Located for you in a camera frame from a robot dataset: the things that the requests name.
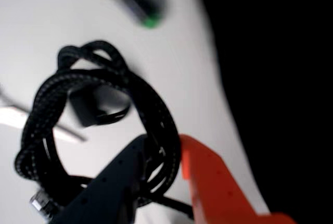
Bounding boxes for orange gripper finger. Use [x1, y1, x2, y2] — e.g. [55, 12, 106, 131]
[180, 134, 299, 224]

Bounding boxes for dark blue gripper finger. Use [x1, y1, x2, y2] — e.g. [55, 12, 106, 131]
[52, 134, 149, 224]

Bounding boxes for black braided cable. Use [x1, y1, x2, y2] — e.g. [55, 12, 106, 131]
[14, 40, 195, 219]

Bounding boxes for black fabric bag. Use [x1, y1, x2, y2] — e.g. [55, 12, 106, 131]
[199, 0, 333, 224]

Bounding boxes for black strap ring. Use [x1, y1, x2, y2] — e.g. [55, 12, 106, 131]
[68, 83, 131, 128]

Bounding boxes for blue handled scissors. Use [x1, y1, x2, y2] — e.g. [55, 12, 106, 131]
[0, 83, 88, 143]

